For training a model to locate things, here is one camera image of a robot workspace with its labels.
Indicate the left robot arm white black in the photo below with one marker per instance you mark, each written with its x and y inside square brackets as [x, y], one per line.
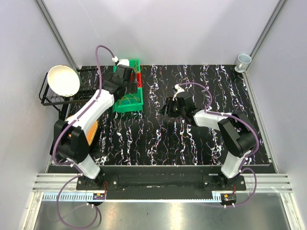
[71, 146]

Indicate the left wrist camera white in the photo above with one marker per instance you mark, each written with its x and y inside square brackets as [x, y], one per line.
[123, 61]

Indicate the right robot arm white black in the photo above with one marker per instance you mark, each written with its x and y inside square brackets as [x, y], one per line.
[237, 131]

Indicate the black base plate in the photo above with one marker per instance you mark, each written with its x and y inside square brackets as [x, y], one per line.
[160, 183]

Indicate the near green storage bin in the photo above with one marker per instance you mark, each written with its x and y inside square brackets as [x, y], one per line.
[132, 102]

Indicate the red storage bin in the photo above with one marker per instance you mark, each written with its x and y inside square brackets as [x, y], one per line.
[136, 78]

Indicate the green storage bin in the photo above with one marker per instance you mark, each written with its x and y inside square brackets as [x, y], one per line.
[135, 64]
[132, 102]

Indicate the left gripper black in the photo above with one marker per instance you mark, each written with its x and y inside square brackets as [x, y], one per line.
[132, 88]

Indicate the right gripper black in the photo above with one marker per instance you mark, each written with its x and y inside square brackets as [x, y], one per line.
[169, 103]

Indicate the black wire dish rack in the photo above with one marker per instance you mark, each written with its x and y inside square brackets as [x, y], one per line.
[49, 98]

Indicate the orange woven basket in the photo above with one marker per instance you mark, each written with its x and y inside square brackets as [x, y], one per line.
[93, 131]

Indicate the far green storage bin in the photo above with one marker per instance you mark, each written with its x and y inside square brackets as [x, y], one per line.
[135, 64]

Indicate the white mug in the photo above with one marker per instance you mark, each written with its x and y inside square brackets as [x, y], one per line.
[242, 63]

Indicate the white bowl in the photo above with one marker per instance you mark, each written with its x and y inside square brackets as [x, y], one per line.
[63, 80]

